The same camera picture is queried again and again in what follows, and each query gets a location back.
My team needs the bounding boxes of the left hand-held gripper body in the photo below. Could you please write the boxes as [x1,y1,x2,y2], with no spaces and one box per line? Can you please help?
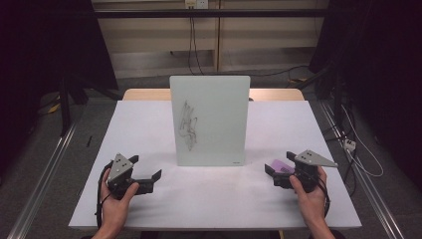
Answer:
[106,152,137,201]

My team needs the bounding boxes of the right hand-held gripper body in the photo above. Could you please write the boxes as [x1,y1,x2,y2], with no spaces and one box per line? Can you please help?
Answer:
[273,149,339,194]

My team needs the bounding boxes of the person's right hand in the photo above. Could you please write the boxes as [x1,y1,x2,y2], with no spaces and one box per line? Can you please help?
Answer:
[289,165,329,227]

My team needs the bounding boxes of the person's left hand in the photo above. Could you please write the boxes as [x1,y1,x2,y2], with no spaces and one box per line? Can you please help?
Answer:
[99,167,140,231]

